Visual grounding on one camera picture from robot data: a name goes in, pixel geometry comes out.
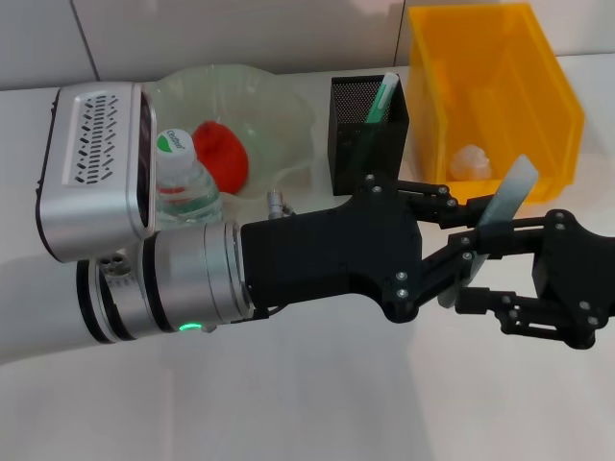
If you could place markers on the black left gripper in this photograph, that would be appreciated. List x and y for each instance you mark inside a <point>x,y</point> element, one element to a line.
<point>336,254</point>

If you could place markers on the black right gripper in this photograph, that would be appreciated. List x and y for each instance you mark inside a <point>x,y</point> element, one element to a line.
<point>576,274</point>

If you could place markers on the white paper ball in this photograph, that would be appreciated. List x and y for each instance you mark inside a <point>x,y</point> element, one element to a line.
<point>468,163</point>

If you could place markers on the grey marker pen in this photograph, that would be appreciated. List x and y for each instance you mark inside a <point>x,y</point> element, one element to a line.
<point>511,187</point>

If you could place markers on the mint green pen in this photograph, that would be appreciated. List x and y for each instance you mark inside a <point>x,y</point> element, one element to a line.
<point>384,101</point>

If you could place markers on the red-orange fruit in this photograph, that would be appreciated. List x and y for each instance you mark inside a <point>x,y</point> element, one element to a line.
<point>221,153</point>

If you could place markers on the clear green-label water bottle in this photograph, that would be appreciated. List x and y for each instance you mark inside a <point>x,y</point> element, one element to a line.
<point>187,192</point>

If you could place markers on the black mesh pen holder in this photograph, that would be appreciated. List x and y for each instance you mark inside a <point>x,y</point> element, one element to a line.
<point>384,158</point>

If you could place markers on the green glass fruit bowl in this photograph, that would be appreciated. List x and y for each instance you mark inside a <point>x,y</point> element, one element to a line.
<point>269,120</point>

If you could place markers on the orange plastic bin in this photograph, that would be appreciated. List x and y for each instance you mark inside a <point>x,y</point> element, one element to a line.
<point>499,96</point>

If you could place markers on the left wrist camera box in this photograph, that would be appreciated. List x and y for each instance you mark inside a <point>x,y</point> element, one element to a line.
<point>96,168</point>

